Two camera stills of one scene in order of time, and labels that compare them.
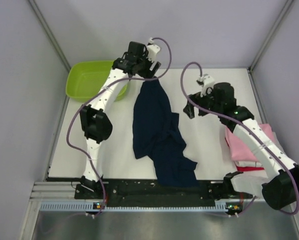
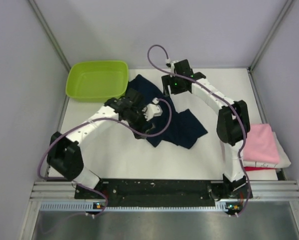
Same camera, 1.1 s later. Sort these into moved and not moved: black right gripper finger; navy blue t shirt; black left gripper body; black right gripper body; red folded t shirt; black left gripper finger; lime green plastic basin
Moved: black right gripper body; black right gripper finger; black left gripper finger; black left gripper body; navy blue t shirt
Not moved: lime green plastic basin; red folded t shirt
